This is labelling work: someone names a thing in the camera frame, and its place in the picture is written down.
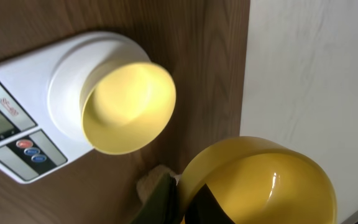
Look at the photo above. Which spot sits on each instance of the yellow measuring scoop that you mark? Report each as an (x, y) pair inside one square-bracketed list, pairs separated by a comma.
[(256, 180)]

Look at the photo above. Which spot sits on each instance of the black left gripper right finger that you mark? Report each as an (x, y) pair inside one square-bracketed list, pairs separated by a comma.
[(204, 209)]

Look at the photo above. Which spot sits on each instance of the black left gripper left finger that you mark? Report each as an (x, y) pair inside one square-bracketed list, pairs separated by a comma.
[(162, 206)]

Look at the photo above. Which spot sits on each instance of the pale yellow bowl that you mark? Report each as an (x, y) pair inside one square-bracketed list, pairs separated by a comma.
[(128, 108)]

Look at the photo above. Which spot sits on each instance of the white digital kitchen scale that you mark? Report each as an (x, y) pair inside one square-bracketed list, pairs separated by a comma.
[(41, 94)]

